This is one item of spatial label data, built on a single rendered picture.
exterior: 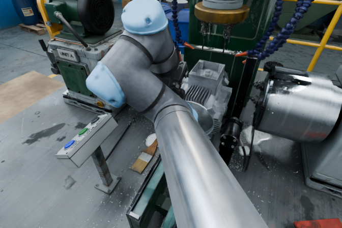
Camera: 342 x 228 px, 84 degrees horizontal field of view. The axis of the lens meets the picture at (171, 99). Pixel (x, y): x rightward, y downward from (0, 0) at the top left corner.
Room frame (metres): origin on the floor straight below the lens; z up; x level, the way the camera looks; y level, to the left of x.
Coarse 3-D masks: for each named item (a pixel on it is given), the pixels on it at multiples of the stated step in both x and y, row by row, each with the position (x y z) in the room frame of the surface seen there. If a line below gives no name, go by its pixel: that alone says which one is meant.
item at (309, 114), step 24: (288, 72) 0.55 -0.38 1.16; (312, 72) 0.55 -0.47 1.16; (264, 96) 0.51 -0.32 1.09; (288, 96) 0.47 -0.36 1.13; (312, 96) 0.45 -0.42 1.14; (336, 96) 0.45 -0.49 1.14; (264, 120) 0.45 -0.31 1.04; (288, 120) 0.43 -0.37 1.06; (312, 120) 0.41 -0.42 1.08; (336, 120) 0.40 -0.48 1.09
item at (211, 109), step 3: (225, 78) 0.63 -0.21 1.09; (222, 81) 0.62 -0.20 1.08; (225, 81) 0.61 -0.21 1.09; (228, 81) 0.62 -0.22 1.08; (222, 84) 0.62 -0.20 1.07; (225, 84) 0.61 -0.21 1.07; (210, 105) 0.47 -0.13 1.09; (213, 105) 0.47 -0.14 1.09; (210, 108) 0.46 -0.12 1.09; (213, 108) 0.46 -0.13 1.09; (216, 108) 0.46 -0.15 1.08; (210, 111) 0.45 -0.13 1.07; (213, 111) 0.45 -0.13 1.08; (216, 111) 0.45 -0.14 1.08; (207, 135) 0.45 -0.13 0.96; (210, 135) 0.46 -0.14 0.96; (210, 138) 0.45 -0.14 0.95
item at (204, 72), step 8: (200, 64) 0.66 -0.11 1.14; (208, 64) 0.66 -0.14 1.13; (216, 64) 0.65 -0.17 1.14; (200, 72) 0.63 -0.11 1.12; (208, 72) 0.61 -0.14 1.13; (216, 72) 0.63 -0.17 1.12; (192, 80) 0.57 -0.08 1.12; (200, 80) 0.55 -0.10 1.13; (208, 80) 0.54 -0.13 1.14; (216, 80) 0.53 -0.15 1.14; (208, 88) 0.54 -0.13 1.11; (216, 88) 0.54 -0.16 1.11
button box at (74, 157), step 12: (108, 120) 0.42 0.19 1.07; (84, 132) 0.37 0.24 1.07; (96, 132) 0.37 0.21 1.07; (108, 132) 0.39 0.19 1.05; (72, 144) 0.32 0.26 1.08; (84, 144) 0.33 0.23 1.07; (96, 144) 0.35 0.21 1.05; (60, 156) 0.30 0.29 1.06; (72, 156) 0.29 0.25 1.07; (84, 156) 0.30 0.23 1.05
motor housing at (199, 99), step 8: (184, 88) 0.60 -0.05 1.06; (192, 88) 0.55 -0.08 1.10; (200, 88) 0.54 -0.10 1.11; (184, 96) 0.50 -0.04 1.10; (192, 96) 0.49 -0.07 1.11; (200, 96) 0.51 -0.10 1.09; (208, 96) 0.50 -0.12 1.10; (216, 96) 0.54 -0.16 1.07; (224, 96) 0.55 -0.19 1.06; (192, 104) 0.63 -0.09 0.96; (200, 104) 0.47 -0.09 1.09; (208, 104) 0.48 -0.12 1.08; (200, 112) 0.60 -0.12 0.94; (208, 112) 0.59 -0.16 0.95; (216, 112) 0.47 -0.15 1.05; (200, 120) 0.55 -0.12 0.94; (208, 120) 0.54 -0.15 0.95; (216, 120) 0.45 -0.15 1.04; (208, 128) 0.48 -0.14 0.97; (216, 128) 0.45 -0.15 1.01
